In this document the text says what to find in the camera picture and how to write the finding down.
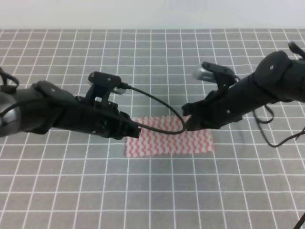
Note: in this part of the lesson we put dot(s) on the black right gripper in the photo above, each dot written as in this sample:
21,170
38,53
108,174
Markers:
210,113

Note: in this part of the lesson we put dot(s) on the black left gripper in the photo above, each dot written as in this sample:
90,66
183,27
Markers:
98,119

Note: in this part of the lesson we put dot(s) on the pink wavy striped towel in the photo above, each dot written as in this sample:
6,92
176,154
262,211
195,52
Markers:
151,143

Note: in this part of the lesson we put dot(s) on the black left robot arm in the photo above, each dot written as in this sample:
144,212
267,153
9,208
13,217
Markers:
43,106

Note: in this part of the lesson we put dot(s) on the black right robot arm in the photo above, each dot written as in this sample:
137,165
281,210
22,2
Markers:
277,78

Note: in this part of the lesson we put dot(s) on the grey grid tablecloth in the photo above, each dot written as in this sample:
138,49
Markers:
68,180

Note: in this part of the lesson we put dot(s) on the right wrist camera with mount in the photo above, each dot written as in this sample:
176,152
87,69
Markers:
223,76

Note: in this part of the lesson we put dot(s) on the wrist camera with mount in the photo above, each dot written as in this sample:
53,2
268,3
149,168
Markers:
102,85
223,76

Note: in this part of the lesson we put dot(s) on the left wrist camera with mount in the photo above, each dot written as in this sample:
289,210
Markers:
102,85

